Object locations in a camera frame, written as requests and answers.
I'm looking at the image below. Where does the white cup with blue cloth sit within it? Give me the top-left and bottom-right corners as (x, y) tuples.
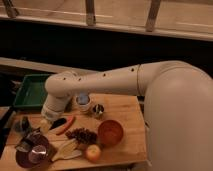
(76, 93), (91, 113)

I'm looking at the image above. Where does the green plastic tray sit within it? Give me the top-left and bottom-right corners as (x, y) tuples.
(13, 74), (49, 110)

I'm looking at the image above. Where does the red chili pepper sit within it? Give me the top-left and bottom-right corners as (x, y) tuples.
(56, 116), (76, 135)

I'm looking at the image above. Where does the dark grape bunch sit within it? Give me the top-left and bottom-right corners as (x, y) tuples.
(65, 128), (97, 145)

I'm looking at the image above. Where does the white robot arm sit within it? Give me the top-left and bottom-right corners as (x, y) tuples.
(41, 61), (213, 171)

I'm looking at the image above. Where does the small metal cup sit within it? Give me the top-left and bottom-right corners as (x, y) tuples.
(92, 104), (104, 118)

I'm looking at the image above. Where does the red yellow apple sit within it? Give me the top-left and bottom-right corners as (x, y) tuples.
(85, 144), (101, 162)

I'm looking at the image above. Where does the orange bowl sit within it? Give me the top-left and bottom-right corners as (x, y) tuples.
(97, 120), (124, 147)

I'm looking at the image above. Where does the black brush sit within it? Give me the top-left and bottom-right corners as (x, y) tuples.
(49, 118), (67, 130)

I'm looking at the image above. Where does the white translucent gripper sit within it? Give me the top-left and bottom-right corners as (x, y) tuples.
(15, 126), (43, 153)

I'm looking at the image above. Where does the wooden cutting board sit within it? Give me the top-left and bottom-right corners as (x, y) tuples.
(0, 94), (147, 171)

